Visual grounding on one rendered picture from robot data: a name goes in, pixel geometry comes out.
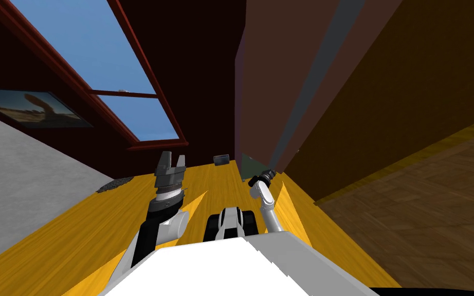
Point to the red-framed window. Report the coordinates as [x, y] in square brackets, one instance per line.
[109, 61]

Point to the framed desert picture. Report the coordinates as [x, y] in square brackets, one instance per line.
[31, 107]

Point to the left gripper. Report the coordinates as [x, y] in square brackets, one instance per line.
[170, 177]

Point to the dark grey speckled mat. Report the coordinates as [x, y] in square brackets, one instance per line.
[115, 185]

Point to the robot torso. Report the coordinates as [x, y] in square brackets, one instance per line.
[220, 267]

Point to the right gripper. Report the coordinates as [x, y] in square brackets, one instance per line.
[268, 176]

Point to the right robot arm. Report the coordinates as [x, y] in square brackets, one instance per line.
[263, 195]

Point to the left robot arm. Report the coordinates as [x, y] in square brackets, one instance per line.
[154, 230]

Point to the small dark grey box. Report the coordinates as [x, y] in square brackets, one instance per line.
[221, 160]

